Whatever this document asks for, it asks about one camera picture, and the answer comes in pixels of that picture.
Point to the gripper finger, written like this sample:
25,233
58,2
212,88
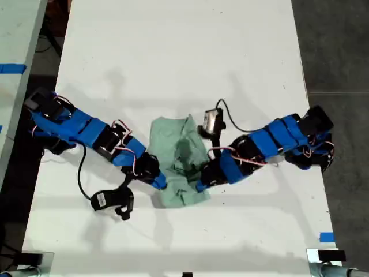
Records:
202,186

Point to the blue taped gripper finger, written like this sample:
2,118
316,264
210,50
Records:
161,181

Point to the pale green t-shirt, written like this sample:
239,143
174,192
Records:
178,161

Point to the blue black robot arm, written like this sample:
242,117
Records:
86,130
276,135

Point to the small black block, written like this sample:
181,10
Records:
187,274

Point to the metal clamp plate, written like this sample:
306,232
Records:
48,261
312,256

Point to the short blue tape piece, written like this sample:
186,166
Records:
327,237

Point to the black box on plate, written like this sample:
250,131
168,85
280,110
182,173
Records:
31,258
331,255

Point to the grey stand pipe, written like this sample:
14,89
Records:
337,271

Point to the white side table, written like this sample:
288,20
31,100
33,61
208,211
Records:
17,72

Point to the long blue tape strip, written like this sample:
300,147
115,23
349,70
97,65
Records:
13,68

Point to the short black camera stalk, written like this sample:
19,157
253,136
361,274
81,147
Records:
216,145
124,183

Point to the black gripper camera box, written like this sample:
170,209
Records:
212,121
111,200

